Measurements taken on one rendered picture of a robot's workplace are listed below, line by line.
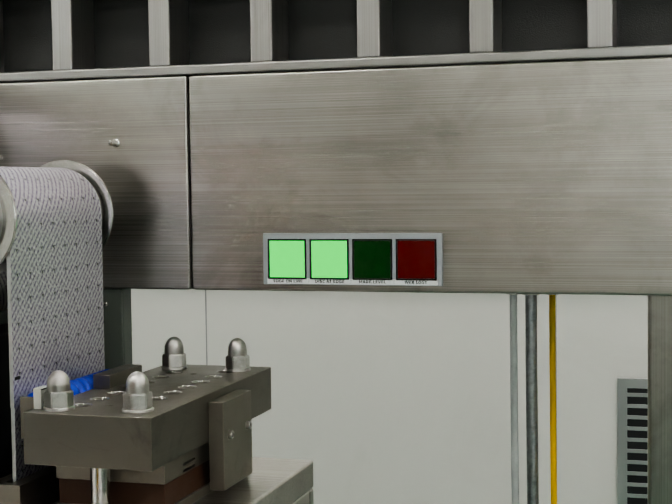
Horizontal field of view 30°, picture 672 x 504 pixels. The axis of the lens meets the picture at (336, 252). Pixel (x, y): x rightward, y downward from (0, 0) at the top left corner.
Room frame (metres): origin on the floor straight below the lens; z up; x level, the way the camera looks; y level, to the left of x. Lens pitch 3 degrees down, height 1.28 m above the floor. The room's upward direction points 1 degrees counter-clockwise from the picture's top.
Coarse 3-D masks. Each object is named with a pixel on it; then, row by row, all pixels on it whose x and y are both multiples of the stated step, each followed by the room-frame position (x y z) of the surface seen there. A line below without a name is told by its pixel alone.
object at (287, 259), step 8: (272, 248) 1.71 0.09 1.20; (280, 248) 1.71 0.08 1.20; (288, 248) 1.71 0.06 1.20; (296, 248) 1.70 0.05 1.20; (272, 256) 1.71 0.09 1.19; (280, 256) 1.71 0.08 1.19; (288, 256) 1.71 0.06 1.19; (296, 256) 1.70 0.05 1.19; (272, 264) 1.71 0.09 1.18; (280, 264) 1.71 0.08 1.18; (288, 264) 1.71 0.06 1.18; (296, 264) 1.70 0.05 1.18; (304, 264) 1.70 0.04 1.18; (272, 272) 1.71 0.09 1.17; (280, 272) 1.71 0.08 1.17; (288, 272) 1.71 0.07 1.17; (296, 272) 1.70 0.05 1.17; (304, 272) 1.70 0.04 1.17
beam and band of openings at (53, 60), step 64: (0, 0) 1.92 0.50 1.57; (64, 0) 1.81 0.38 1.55; (128, 0) 1.86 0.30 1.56; (192, 0) 1.83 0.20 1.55; (256, 0) 1.73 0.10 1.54; (320, 0) 1.78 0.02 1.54; (384, 0) 1.71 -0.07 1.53; (448, 0) 1.73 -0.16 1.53; (512, 0) 1.70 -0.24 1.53; (576, 0) 1.68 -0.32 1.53; (640, 0) 1.66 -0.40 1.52; (0, 64) 1.91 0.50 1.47; (64, 64) 1.82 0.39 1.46; (128, 64) 1.86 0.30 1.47; (192, 64) 1.76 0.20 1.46; (256, 64) 1.73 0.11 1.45; (320, 64) 1.70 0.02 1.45; (384, 64) 1.68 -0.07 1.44; (448, 64) 1.66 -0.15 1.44
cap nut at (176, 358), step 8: (168, 344) 1.75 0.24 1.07; (176, 344) 1.74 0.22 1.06; (168, 352) 1.74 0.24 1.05; (176, 352) 1.74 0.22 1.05; (168, 360) 1.74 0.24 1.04; (176, 360) 1.74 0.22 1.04; (184, 360) 1.75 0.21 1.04; (168, 368) 1.74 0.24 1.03; (176, 368) 1.74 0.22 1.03; (184, 368) 1.75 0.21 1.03
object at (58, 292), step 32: (32, 256) 1.52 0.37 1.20; (64, 256) 1.60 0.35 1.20; (96, 256) 1.68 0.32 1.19; (32, 288) 1.52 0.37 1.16; (64, 288) 1.59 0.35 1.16; (96, 288) 1.68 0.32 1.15; (32, 320) 1.52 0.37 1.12; (64, 320) 1.59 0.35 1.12; (96, 320) 1.68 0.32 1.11; (32, 352) 1.52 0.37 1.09; (64, 352) 1.59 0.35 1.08; (96, 352) 1.67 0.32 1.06; (32, 384) 1.51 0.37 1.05
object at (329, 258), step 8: (312, 248) 1.70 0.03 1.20; (320, 248) 1.69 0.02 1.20; (328, 248) 1.69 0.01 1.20; (336, 248) 1.69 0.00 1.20; (344, 248) 1.68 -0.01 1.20; (312, 256) 1.70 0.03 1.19; (320, 256) 1.69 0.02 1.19; (328, 256) 1.69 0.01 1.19; (336, 256) 1.69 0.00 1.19; (344, 256) 1.68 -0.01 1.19; (312, 264) 1.70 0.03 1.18; (320, 264) 1.69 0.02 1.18; (328, 264) 1.69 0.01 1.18; (336, 264) 1.69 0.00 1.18; (344, 264) 1.68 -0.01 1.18; (312, 272) 1.70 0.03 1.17; (320, 272) 1.69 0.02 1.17; (328, 272) 1.69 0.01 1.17; (336, 272) 1.69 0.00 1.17; (344, 272) 1.68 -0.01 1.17
